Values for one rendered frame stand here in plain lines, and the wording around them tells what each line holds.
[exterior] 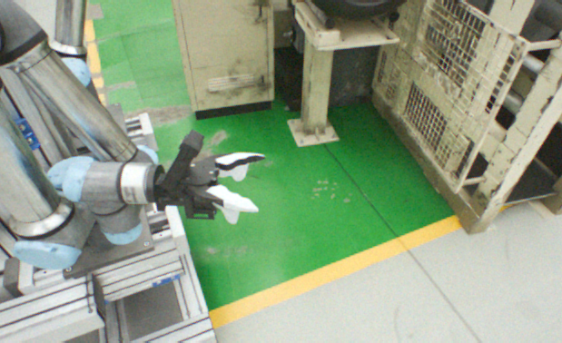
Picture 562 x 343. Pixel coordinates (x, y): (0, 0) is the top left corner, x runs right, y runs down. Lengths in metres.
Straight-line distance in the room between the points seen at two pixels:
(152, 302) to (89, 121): 0.91
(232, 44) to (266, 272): 1.32
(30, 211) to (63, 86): 0.24
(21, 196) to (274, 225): 1.35
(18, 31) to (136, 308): 1.08
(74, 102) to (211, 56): 1.65
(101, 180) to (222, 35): 1.72
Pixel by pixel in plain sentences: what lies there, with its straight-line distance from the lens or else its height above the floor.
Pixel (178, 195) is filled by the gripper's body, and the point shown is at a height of 1.03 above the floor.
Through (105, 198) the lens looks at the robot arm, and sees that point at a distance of 0.73.
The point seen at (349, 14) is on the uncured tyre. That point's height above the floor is 0.95.
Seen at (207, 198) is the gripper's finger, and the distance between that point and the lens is 0.63.
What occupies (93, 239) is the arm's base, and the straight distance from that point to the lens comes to 1.06.
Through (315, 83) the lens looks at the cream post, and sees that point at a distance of 2.20.
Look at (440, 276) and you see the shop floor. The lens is 1.92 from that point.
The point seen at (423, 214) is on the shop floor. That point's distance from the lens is 2.12.
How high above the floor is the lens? 1.54
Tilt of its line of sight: 45 degrees down
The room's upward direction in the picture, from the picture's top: straight up
